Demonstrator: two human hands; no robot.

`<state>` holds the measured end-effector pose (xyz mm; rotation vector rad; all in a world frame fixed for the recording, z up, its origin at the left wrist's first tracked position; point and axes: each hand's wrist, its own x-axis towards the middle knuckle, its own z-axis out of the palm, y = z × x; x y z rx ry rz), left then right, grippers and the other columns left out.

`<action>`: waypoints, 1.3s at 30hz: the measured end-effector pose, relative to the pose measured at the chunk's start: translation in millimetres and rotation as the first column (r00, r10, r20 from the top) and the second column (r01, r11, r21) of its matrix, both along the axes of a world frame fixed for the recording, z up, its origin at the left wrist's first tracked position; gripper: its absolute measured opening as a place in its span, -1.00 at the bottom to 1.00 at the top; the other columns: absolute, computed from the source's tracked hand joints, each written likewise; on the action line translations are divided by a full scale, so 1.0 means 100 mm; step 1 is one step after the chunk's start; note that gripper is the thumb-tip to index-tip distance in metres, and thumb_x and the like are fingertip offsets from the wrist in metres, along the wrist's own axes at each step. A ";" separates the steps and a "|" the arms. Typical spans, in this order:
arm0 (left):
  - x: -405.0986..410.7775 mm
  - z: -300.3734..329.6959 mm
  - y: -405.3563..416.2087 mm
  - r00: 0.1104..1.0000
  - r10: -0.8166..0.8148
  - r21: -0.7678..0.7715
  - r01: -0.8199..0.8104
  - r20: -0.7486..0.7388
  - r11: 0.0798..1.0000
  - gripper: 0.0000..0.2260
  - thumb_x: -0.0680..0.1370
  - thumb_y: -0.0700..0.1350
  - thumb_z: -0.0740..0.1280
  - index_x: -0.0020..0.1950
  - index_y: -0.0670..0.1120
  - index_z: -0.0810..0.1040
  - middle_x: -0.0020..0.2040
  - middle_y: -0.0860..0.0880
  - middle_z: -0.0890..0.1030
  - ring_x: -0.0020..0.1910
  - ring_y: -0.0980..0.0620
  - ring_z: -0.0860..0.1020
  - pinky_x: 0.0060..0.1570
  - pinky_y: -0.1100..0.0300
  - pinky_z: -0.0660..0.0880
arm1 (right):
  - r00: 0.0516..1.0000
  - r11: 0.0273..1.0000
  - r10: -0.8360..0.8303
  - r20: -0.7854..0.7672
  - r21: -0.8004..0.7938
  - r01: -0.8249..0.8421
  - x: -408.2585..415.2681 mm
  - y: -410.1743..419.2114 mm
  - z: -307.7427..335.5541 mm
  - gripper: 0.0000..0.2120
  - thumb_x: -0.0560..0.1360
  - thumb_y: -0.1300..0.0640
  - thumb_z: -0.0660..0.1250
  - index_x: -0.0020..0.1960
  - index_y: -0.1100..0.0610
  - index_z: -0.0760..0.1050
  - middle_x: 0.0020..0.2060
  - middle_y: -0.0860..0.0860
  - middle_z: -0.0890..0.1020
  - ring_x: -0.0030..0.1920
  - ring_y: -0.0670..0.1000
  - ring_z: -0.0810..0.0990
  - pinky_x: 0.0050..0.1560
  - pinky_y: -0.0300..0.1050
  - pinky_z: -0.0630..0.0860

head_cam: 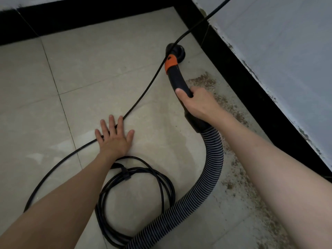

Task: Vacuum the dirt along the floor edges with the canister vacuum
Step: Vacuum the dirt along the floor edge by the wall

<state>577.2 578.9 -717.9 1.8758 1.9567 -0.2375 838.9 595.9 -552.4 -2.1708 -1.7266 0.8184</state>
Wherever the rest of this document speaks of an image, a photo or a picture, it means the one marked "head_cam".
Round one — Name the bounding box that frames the brown sawdust dirt patch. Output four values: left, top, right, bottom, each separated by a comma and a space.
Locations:
187, 72, 291, 249

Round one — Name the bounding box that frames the person's left forearm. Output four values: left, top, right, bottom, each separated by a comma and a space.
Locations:
0, 155, 117, 249

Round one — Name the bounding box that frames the black power cable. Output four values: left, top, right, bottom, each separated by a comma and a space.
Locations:
23, 0, 234, 248

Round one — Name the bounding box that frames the person's right hand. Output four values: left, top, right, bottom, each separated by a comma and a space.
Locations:
175, 86, 226, 129

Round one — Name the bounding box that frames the person's right forearm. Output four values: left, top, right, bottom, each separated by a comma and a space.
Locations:
213, 114, 332, 249

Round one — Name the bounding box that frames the tiled floor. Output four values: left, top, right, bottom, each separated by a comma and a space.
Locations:
0, 7, 296, 249

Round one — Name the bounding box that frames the person's left hand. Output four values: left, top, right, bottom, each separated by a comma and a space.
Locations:
94, 115, 136, 161

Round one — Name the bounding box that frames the black vacuum hose with handle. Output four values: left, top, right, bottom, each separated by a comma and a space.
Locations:
123, 43, 225, 249

